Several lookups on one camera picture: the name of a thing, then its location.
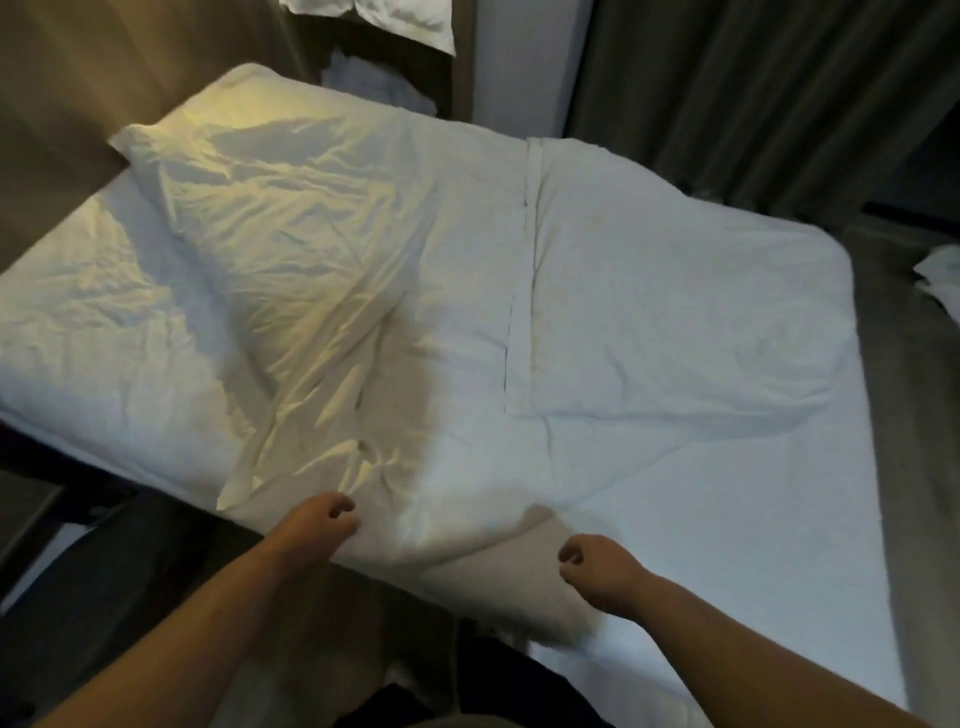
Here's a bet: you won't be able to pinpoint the mattress with white sheet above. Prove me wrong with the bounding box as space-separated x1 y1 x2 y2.
0 171 910 710

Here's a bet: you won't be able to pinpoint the person's left forearm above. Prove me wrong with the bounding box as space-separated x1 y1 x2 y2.
30 525 312 728

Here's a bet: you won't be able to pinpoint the person's right forearm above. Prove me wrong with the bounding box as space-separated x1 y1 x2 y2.
628 570 935 728

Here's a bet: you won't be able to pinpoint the white folded pillow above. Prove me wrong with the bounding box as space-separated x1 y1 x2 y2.
279 0 458 57

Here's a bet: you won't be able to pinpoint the white duvet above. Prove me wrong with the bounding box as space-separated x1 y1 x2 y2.
225 112 861 648

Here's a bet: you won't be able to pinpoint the crumpled white towel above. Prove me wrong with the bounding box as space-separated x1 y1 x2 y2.
321 48 441 119

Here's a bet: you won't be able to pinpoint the dark grey curtain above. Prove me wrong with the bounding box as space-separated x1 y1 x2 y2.
564 0 960 226

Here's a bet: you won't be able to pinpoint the person's left hand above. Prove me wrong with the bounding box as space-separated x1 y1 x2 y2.
271 491 362 565

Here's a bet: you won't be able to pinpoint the person's right hand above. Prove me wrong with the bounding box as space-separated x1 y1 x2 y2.
557 532 655 621

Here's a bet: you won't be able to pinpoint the crumpled white pillow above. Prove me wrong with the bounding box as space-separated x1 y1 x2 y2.
108 62 451 516

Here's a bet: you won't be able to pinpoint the wooden headboard panel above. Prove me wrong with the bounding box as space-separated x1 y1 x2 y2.
0 0 305 273

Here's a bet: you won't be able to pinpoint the dark bedside table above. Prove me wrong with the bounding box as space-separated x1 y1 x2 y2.
0 423 140 579

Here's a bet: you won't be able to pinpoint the person's dark trousers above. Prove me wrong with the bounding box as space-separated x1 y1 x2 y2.
351 636 618 728

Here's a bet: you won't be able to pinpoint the white cloth on floor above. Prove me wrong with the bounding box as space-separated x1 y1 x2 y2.
912 243 960 325

